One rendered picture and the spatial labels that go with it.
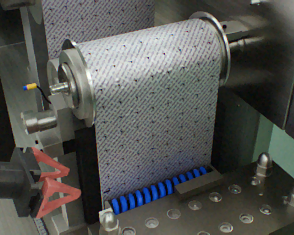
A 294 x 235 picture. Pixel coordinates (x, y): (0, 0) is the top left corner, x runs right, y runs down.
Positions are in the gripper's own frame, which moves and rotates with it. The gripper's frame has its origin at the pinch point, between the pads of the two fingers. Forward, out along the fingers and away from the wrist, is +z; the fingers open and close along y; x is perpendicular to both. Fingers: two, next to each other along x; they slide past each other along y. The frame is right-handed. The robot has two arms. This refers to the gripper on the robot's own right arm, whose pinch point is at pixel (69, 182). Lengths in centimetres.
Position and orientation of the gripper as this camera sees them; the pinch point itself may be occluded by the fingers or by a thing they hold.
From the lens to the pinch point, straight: 75.2
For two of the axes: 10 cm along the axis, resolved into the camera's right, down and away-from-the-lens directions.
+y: 4.5, 5.4, -7.1
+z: 8.0, 1.1, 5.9
